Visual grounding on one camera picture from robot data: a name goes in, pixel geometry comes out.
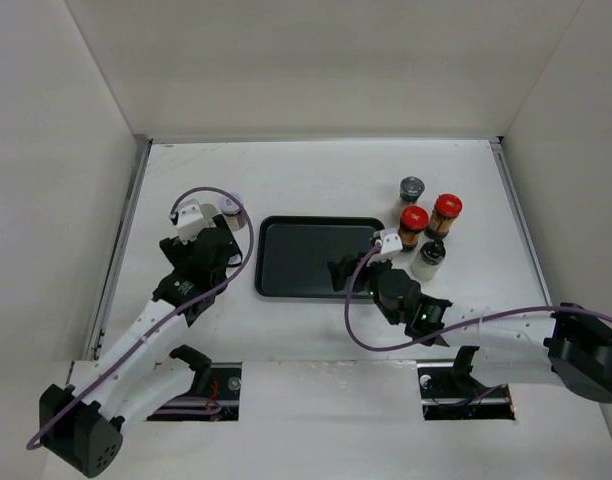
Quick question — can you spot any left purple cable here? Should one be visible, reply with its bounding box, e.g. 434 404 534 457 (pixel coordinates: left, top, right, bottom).
25 186 256 451

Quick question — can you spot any black cap white bottle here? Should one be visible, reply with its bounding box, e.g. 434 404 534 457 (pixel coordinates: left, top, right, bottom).
410 239 446 281

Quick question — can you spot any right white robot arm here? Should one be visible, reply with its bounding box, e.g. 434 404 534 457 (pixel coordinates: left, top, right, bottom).
327 252 612 404

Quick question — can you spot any black rectangular tray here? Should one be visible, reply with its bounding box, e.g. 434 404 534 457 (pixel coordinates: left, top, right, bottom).
254 215 384 299

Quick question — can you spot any grey lid seasoning jar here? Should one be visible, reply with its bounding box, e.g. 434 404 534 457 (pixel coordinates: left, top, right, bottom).
398 176 426 205

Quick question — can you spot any red lid sauce jar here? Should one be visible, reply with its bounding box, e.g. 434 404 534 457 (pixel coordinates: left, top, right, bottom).
425 193 463 239

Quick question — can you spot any red lid chili jar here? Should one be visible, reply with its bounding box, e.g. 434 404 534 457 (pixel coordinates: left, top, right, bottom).
398 205 429 251

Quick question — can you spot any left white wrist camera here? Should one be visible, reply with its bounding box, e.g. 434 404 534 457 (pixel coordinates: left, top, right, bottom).
169 199 214 244

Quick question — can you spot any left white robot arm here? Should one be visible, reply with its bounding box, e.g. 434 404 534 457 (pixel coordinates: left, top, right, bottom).
28 215 245 479

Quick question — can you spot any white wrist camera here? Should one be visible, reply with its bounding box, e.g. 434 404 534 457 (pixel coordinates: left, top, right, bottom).
169 199 214 244
368 228 403 264

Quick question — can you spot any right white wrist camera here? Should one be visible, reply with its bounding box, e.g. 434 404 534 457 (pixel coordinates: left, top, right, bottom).
368 228 403 264

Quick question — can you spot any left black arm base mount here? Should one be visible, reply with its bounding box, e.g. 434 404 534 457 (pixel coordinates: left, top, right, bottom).
147 345 243 422

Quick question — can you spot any small dark spice jar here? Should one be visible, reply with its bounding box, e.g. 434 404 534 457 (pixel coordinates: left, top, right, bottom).
219 196 247 232

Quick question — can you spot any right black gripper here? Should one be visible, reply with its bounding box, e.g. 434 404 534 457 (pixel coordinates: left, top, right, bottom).
327 250 401 325

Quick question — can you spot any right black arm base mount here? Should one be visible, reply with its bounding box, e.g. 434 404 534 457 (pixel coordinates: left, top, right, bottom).
417 347 515 421

